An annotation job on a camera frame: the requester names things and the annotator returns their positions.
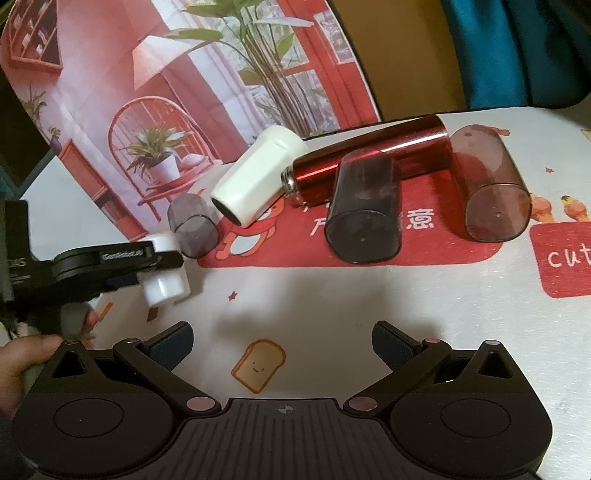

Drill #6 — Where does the person's left hand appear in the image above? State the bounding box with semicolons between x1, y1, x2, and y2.
0;309;100;421

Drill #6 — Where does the reddish brown translucent cup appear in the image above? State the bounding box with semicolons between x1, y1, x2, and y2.
450;124;532;243

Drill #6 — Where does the printed living room backdrop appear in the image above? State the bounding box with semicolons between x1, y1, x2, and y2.
1;1;379;240

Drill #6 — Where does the white patterned table mat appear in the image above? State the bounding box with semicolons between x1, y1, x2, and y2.
95;101;590;479

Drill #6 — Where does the teal blue curtain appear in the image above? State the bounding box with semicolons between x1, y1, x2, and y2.
442;0;590;110

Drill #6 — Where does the dark purple translucent cup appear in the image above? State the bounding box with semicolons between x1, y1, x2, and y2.
325;148;402;264

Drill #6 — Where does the brown wooden board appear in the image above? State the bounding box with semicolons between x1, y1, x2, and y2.
331;0;467;121

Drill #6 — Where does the small white paper cup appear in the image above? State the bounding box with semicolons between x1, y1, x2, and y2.
137;231;190;308

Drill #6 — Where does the grey translucent plastic cup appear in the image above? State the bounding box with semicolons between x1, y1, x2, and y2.
167;193;219;259

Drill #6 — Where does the red metal thermos bottle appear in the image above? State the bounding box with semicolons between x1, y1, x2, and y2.
280;115;452;206

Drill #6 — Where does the large white cylindrical cup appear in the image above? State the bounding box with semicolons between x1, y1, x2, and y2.
211;125;308;227

